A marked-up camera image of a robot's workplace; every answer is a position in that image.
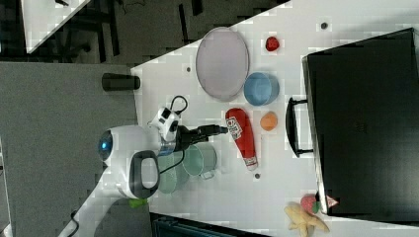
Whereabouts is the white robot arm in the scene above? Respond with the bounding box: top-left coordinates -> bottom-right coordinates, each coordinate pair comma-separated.
57,124 -> 228,237

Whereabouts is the white side table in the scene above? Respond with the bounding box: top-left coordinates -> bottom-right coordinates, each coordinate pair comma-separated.
20,0 -> 92,53

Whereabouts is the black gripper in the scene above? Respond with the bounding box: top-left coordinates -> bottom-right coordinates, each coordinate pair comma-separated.
176,124 -> 228,151

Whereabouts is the black oven door handle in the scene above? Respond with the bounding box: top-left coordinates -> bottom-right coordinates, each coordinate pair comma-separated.
286,98 -> 313,157

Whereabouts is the large grey oval plate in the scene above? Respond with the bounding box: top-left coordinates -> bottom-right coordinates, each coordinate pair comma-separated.
196,27 -> 249,102

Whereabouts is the mint green oval strainer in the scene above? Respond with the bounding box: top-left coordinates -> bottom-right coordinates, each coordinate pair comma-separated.
158,152 -> 189,195

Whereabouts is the dark teal crate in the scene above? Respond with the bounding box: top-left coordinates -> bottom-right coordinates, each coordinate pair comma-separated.
150,212 -> 268,237

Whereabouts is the mint green metal cup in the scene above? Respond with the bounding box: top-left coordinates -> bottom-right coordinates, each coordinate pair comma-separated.
182,142 -> 217,180

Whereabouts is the green marker pen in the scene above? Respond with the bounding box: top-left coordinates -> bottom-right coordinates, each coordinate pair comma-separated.
128,198 -> 148,208

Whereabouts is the blue bowl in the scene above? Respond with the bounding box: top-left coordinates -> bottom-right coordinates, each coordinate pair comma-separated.
244,72 -> 280,107

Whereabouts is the red plush strawberry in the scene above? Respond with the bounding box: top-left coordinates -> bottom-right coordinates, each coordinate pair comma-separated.
265,37 -> 280,51

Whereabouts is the black camera cable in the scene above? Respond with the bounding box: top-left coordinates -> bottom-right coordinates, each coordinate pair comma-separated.
159,95 -> 190,175

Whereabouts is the black toaster oven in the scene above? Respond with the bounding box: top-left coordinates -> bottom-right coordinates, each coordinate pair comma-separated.
302,28 -> 419,226

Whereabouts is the black cylinder upper table leg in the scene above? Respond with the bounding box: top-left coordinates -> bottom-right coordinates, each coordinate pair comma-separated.
102,73 -> 140,92

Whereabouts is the pink plush strawberry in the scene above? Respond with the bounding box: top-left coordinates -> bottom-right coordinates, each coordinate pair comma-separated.
300,195 -> 320,214

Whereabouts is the yellow plush banana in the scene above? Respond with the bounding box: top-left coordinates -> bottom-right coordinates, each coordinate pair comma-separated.
284,204 -> 329,237

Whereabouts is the orange plush fruit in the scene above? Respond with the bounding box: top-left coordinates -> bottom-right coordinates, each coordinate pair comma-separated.
260,112 -> 278,131

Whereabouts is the red plush ketchup bottle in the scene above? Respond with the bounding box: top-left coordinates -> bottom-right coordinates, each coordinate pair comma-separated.
225,108 -> 258,171

